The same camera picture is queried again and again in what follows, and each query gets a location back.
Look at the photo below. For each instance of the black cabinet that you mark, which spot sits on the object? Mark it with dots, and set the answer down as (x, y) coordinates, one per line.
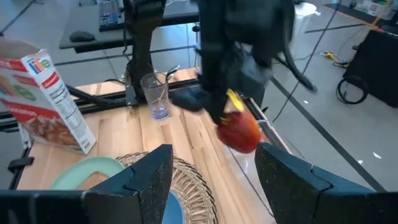
(376, 65)

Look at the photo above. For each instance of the blue bowl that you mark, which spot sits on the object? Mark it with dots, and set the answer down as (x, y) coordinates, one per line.
(174, 211)

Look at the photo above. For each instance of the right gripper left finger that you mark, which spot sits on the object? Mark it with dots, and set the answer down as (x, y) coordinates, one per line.
(133, 199)

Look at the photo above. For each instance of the red apple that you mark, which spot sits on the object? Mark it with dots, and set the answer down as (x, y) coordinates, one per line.
(239, 133)

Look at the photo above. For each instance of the white bucket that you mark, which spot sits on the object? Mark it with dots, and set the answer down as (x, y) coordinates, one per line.
(306, 15)

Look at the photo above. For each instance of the round woven straw placemat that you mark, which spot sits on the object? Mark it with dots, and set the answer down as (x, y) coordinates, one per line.
(192, 186)

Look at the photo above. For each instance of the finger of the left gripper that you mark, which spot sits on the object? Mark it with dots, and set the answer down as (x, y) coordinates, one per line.
(217, 105)

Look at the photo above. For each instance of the cinnamon cereal box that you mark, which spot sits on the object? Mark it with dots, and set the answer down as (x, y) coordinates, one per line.
(46, 102)

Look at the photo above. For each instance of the yellow tool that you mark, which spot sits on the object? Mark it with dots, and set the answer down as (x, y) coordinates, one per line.
(330, 56)

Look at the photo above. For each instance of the slice of brown toast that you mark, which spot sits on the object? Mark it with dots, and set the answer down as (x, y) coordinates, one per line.
(93, 182)

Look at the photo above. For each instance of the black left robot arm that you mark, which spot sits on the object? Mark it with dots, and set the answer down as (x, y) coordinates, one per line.
(143, 46)

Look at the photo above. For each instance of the computer keyboard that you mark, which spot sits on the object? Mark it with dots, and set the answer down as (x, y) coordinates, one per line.
(109, 14)

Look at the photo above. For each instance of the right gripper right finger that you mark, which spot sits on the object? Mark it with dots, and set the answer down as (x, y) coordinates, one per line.
(298, 196)

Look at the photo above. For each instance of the mint green plate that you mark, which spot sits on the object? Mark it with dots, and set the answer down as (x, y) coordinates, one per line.
(81, 171)

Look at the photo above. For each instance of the grey desk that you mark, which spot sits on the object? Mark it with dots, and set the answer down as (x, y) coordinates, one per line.
(93, 34)

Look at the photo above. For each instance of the black computer mouse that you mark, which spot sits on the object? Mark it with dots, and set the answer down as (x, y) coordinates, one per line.
(81, 36)

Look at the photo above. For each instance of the black table rig frame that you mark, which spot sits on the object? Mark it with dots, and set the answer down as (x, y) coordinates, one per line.
(93, 101)

